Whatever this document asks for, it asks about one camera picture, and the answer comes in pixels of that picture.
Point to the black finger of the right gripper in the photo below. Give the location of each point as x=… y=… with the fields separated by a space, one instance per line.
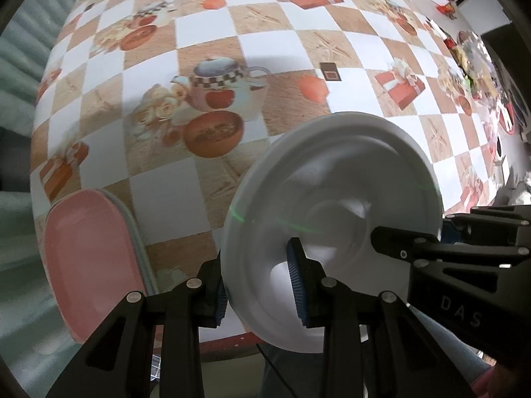
x=412 y=246

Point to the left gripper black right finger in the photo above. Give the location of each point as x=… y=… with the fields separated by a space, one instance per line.
x=373 y=346

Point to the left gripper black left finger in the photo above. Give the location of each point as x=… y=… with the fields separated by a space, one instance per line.
x=116 y=360

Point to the white round bowl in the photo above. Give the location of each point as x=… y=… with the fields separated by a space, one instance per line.
x=328 y=182

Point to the pink square plate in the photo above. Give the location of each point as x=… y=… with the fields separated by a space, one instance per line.
x=89 y=259

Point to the blue square plate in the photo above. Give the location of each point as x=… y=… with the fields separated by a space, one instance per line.
x=146 y=272

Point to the person's dark trouser leg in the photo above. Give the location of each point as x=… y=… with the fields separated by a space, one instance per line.
x=290 y=374

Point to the green curtain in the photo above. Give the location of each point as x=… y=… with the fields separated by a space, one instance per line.
x=35 y=344

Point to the glass tray of sweets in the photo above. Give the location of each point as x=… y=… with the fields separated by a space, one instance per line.
x=483 y=76

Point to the checkered patterned tablecloth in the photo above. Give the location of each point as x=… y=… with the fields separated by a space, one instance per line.
x=167 y=103

